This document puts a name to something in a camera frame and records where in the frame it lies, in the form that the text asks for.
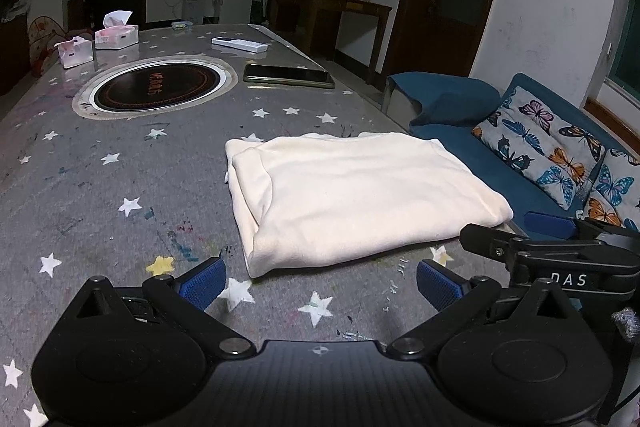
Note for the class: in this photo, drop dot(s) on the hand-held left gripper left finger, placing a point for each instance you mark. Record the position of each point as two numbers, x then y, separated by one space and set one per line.
202 283

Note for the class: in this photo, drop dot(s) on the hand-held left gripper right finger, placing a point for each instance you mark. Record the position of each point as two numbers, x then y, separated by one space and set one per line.
440 283

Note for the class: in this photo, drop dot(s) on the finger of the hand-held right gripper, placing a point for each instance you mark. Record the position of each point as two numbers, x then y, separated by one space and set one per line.
485 239
550 223

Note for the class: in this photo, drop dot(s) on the cream garment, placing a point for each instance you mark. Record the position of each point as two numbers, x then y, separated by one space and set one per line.
360 197

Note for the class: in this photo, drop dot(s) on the butterfly print pillow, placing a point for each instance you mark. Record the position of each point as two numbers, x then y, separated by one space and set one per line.
615 192
540 142

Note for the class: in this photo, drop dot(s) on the grey star-print tablecloth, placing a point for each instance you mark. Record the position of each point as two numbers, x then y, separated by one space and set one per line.
125 167

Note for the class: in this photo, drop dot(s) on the blue sofa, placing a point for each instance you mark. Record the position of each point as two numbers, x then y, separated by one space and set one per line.
450 102

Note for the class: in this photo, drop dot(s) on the dark window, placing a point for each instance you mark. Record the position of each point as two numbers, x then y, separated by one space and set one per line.
627 52

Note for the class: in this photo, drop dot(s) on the round built-in induction hob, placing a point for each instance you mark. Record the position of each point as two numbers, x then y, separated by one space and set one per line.
155 87

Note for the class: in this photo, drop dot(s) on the black smartphone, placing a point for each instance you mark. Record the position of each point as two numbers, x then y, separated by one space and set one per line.
287 75

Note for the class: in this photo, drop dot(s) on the white remote control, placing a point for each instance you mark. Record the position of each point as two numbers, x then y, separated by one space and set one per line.
239 44

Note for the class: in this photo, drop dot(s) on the large pink tissue box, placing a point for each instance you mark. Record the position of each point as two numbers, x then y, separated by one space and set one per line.
116 38

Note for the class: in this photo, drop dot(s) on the small pink tissue pack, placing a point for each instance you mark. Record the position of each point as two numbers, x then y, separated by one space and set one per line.
75 54

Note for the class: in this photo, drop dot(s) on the wooden side desk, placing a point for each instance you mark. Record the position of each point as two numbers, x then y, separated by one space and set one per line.
345 7

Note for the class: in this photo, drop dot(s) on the round pink fan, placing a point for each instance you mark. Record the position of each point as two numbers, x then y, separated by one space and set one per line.
45 39

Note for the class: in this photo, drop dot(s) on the dark cabinet with clutter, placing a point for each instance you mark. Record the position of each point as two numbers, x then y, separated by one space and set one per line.
14 7

